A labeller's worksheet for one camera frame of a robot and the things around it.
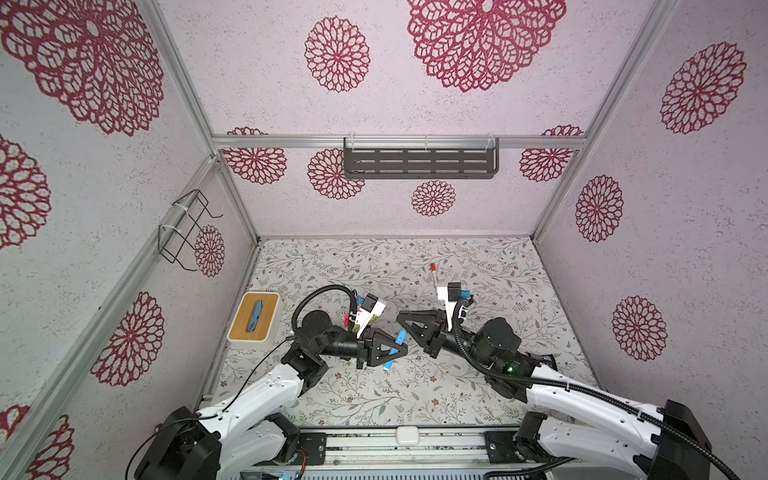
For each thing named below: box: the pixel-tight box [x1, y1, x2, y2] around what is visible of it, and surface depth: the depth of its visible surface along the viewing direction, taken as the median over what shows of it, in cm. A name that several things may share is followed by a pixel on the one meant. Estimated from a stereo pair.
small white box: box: [396, 425, 420, 447], surface depth 77 cm
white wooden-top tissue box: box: [227, 291, 283, 351], surface depth 93 cm
